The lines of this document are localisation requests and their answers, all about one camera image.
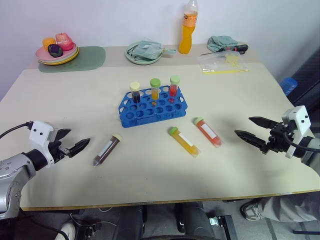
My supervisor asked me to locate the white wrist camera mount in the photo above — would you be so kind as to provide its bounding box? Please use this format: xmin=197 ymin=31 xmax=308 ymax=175
xmin=27 ymin=120 xmax=61 ymax=166
xmin=281 ymin=105 xmax=312 ymax=159

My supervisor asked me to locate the blue ribbed plastic container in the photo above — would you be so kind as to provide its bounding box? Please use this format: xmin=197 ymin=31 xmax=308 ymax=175
xmin=279 ymin=77 xmax=299 ymax=96

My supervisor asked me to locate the red black screwdriver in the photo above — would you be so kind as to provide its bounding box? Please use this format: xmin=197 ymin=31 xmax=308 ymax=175
xmin=200 ymin=44 xmax=250 ymax=57

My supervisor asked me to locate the pink plate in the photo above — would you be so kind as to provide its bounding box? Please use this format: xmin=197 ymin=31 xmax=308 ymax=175
xmin=35 ymin=41 xmax=78 ymax=63

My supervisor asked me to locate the light green plate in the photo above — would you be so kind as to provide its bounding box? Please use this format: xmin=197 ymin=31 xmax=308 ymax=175
xmin=124 ymin=41 xmax=165 ymax=66

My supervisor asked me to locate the teal crumpled cloth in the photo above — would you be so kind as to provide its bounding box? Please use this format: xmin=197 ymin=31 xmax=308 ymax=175
xmin=207 ymin=35 xmax=239 ymax=53

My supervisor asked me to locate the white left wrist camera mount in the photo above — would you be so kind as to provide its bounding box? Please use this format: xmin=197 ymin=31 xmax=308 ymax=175
xmin=27 ymin=120 xmax=61 ymax=166

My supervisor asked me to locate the cream-capped brown liquid tube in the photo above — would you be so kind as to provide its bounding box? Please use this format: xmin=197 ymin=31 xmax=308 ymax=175
xmin=92 ymin=133 xmax=124 ymax=168

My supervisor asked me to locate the purple toy food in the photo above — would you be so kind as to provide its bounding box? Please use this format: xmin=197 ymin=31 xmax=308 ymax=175
xmin=47 ymin=44 xmax=64 ymax=58

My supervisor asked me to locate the blue tube rack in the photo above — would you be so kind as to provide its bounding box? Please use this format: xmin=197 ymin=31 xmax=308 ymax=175
xmin=117 ymin=85 xmax=189 ymax=129

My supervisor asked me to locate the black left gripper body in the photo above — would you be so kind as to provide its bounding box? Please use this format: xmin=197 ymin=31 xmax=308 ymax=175
xmin=48 ymin=138 xmax=72 ymax=165

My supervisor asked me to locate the pink toy food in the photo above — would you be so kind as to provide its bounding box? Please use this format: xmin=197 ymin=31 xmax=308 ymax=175
xmin=54 ymin=32 xmax=75 ymax=51

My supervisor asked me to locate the yellow plate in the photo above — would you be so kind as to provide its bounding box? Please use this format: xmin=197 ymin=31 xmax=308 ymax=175
xmin=37 ymin=46 xmax=80 ymax=67

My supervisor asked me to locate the cream-capped purple liquid tube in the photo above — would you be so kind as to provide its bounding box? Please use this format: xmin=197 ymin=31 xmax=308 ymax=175
xmin=129 ymin=81 xmax=142 ymax=104

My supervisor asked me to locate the clear zip plastic bag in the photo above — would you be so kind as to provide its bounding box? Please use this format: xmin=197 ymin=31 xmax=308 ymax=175
xmin=196 ymin=50 xmax=251 ymax=75

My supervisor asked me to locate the white shoe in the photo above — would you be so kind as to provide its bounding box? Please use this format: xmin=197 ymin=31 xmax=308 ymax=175
xmin=55 ymin=222 xmax=76 ymax=240

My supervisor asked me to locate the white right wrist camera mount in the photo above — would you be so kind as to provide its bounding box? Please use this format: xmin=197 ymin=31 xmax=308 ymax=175
xmin=281 ymin=105 xmax=312 ymax=159

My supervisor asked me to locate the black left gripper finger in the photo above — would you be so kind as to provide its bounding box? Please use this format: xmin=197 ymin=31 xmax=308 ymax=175
xmin=67 ymin=137 xmax=91 ymax=159
xmin=56 ymin=128 xmax=72 ymax=142

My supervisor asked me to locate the dark rounded shape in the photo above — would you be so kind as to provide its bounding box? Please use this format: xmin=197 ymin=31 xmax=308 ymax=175
xmin=174 ymin=201 xmax=216 ymax=240

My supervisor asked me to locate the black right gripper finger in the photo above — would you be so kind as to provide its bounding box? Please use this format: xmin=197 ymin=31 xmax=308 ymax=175
xmin=234 ymin=129 xmax=267 ymax=151
xmin=248 ymin=116 xmax=279 ymax=131

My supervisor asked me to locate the green-capped red liquid tube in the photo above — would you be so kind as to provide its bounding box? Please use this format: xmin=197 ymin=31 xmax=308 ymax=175
xmin=168 ymin=75 xmax=181 ymax=104

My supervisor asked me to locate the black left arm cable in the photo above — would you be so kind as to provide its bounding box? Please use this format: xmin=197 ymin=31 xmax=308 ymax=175
xmin=0 ymin=120 xmax=35 ymax=140

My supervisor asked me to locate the orange-capped red liquid tube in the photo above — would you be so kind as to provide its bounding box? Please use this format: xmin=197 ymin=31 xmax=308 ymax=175
xmin=193 ymin=116 xmax=223 ymax=149

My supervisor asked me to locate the green-capped orange liquid tube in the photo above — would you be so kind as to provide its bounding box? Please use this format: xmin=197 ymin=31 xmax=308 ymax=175
xmin=149 ymin=78 xmax=161 ymax=107

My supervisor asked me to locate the grey trouser leg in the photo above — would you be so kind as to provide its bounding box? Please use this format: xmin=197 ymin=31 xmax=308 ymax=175
xmin=256 ymin=191 xmax=320 ymax=224

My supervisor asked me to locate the black metal bracket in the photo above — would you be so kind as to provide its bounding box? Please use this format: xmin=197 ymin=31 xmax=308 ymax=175
xmin=206 ymin=214 xmax=239 ymax=240

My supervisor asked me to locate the green placemat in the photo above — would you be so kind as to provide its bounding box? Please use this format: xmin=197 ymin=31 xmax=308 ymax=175
xmin=37 ymin=45 xmax=107 ymax=74

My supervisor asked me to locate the green-capped yellow liquid tube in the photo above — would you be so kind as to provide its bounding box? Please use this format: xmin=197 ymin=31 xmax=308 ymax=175
xmin=167 ymin=126 xmax=202 ymax=159

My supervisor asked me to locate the orange soda plastic bottle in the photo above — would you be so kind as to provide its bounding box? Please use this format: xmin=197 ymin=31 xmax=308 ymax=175
xmin=178 ymin=0 xmax=199 ymax=55

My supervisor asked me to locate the orange toy food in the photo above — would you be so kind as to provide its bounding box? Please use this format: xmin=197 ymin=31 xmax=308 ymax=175
xmin=41 ymin=37 xmax=57 ymax=52

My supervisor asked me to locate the black carbon-pattern post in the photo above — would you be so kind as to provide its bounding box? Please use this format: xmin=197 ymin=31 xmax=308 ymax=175
xmin=290 ymin=46 xmax=320 ymax=109

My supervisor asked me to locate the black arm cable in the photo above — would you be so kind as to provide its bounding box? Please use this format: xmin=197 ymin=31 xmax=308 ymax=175
xmin=0 ymin=120 xmax=35 ymax=140
xmin=283 ymin=131 xmax=320 ymax=151

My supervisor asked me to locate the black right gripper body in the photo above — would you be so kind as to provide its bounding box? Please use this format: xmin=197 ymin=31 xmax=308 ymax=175
xmin=259 ymin=121 xmax=295 ymax=154

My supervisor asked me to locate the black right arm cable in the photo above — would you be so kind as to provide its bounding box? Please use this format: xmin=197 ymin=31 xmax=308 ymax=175
xmin=283 ymin=131 xmax=320 ymax=151

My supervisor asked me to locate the green plate with cloth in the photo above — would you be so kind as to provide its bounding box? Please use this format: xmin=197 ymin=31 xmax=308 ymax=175
xmin=127 ymin=40 xmax=177 ymax=61

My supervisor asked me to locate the grey white sneaker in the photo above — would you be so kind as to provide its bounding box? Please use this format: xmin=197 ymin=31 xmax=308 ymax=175
xmin=240 ymin=200 xmax=264 ymax=222

